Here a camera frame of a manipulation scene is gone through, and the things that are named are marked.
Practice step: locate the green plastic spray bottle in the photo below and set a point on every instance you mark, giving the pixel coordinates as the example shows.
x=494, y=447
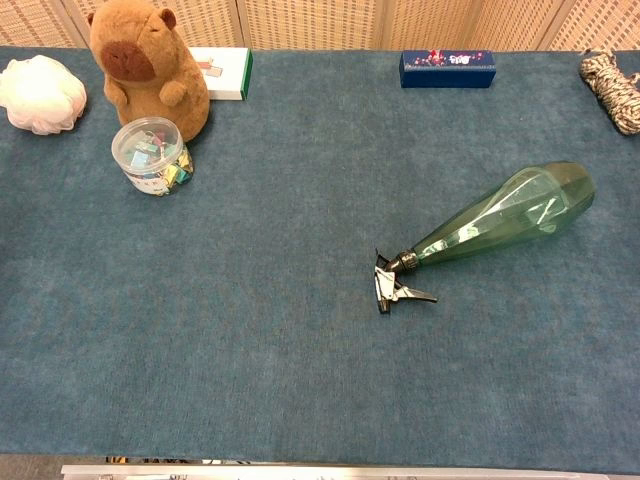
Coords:
x=505, y=212

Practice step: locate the blue felt table cloth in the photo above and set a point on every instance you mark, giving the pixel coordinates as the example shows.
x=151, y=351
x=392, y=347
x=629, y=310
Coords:
x=280, y=310

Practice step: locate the clear jar of binder clips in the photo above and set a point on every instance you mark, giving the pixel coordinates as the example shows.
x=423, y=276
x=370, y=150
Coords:
x=152, y=157

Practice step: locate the white box with green edge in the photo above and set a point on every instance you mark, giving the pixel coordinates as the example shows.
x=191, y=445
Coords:
x=225, y=75

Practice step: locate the dark blue printed box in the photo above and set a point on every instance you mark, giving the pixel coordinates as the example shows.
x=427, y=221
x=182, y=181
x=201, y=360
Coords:
x=447, y=70

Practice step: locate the woven rattan folding screen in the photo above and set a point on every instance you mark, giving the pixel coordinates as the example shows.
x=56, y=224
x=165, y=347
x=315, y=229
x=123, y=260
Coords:
x=320, y=22

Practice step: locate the brown capybara plush toy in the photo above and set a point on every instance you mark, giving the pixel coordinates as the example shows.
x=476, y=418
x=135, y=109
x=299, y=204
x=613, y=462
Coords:
x=150, y=65

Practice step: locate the white mesh bath sponge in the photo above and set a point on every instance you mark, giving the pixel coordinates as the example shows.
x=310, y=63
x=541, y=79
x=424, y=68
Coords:
x=42, y=95

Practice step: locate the silver metal frame rail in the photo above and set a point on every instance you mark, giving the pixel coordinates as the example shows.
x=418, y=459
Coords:
x=320, y=472

